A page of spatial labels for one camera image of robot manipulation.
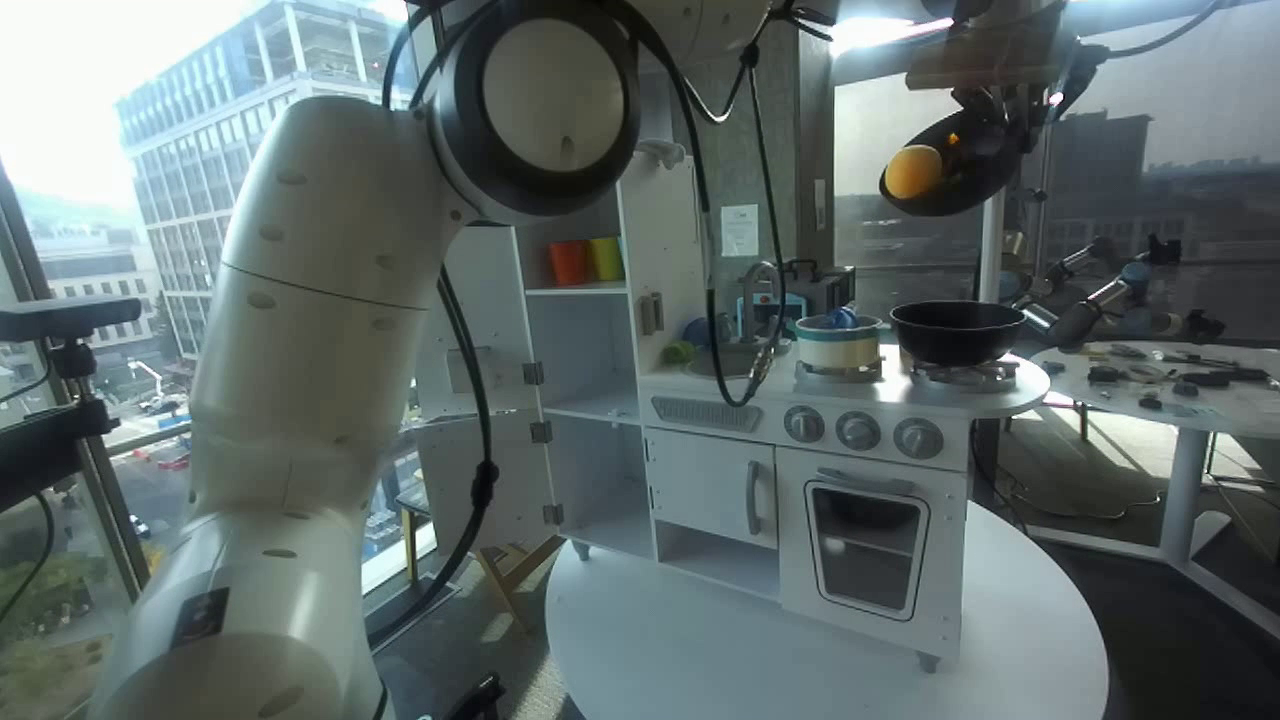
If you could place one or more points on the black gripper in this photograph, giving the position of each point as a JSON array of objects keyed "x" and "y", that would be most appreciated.
[{"x": 1004, "y": 84}]

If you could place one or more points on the black bowl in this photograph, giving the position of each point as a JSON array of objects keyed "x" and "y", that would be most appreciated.
[
  {"x": 956, "y": 335},
  {"x": 974, "y": 165}
]

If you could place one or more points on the yellow toy ball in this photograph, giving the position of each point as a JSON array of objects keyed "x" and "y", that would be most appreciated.
[{"x": 915, "y": 175}]

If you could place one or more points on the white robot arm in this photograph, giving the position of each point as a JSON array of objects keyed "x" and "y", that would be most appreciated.
[{"x": 326, "y": 282}]

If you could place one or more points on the white side table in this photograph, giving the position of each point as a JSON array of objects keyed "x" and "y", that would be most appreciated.
[{"x": 1198, "y": 391}]

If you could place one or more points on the yellow-green cup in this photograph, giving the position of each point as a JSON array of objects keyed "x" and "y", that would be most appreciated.
[{"x": 605, "y": 263}]

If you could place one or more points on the white toy kitchen stove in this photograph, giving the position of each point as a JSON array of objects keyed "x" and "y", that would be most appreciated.
[{"x": 838, "y": 501}]

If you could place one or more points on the orange cup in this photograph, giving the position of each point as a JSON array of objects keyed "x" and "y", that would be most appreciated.
[{"x": 568, "y": 263}]

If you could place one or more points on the white shelf cabinet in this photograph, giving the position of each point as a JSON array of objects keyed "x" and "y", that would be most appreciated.
[{"x": 596, "y": 346}]

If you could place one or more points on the round white table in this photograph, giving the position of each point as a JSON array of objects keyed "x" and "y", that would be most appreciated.
[{"x": 637, "y": 643}]

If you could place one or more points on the black camera tripod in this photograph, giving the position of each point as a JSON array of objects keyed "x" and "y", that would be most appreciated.
[{"x": 69, "y": 437}]

